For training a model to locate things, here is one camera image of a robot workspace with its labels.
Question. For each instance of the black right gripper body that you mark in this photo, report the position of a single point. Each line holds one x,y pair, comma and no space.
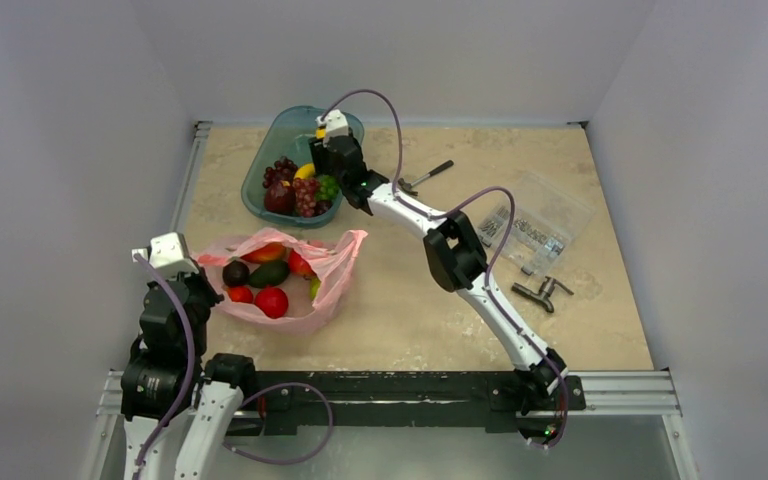
329,159

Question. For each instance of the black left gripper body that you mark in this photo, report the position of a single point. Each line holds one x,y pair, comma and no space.
204,296

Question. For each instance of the pink plastic bag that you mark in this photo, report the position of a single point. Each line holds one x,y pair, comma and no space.
334,263

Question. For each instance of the yellow green fake pear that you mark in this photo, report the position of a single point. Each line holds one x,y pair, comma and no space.
315,284

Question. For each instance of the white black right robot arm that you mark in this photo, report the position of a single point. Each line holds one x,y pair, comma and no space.
456,259

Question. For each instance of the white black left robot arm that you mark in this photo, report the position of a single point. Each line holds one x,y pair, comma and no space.
177,409

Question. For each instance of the green fake grape bunch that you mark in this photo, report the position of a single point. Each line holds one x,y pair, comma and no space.
328,188

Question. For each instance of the yellow fake banana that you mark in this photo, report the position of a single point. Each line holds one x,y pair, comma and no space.
305,172

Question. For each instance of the red fake grape bunch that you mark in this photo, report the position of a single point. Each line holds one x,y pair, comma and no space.
305,196

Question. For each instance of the dark fake plum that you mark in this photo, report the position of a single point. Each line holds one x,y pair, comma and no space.
322,207

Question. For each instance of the dark red fake apple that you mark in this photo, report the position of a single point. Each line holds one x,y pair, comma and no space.
280,198

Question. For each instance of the small red fake tomato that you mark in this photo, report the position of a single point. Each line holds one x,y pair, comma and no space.
240,294

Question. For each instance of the red orange fake mango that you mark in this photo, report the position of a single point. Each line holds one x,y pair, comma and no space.
271,252

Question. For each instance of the green fake avocado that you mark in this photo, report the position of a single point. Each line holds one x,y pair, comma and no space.
269,274

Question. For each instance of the teal plastic basin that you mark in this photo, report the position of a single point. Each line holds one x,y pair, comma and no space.
288,136

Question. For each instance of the dark purple grape bunch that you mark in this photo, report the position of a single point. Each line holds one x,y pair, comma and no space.
283,169

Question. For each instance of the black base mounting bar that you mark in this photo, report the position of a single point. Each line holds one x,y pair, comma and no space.
495,401

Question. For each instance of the clear plastic screw box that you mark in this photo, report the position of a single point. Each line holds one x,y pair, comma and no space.
536,232

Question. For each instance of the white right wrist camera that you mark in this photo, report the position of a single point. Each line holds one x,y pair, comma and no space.
331,124

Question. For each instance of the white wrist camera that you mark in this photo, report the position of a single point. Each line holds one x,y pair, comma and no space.
168,254
331,124

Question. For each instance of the small black handled hammer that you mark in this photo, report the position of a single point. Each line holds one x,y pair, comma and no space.
410,188

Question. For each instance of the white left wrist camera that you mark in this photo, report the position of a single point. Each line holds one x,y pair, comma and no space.
168,254

